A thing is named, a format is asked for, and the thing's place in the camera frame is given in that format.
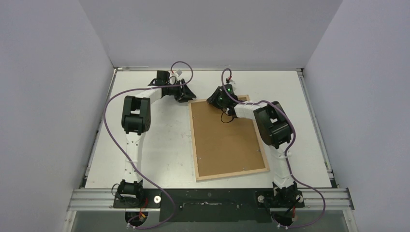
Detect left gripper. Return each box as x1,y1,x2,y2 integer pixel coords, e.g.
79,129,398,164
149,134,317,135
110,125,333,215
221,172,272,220
165,80,196,103

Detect white wooden picture frame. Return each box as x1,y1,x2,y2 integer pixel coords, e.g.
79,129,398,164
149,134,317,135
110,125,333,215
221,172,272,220
188,94,270,182

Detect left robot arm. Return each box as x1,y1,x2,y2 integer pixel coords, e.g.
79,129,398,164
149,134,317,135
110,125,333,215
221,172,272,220
117,70,196,208

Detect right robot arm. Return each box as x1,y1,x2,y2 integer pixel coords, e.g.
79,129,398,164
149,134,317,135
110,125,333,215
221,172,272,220
206,84,304,208

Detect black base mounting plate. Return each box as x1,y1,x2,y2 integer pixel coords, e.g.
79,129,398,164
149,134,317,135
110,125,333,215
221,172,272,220
115,188,303,223

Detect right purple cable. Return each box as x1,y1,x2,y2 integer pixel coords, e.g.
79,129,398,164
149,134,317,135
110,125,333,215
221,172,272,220
221,68,327,230

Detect purple cable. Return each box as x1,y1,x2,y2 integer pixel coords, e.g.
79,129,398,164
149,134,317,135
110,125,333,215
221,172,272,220
221,68,327,230
103,61,194,231

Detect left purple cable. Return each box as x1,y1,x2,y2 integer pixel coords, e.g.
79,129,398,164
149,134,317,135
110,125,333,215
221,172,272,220
103,61,194,231

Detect aluminium front rail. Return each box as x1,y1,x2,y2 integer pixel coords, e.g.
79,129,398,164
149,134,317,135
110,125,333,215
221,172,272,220
68,188,354,211

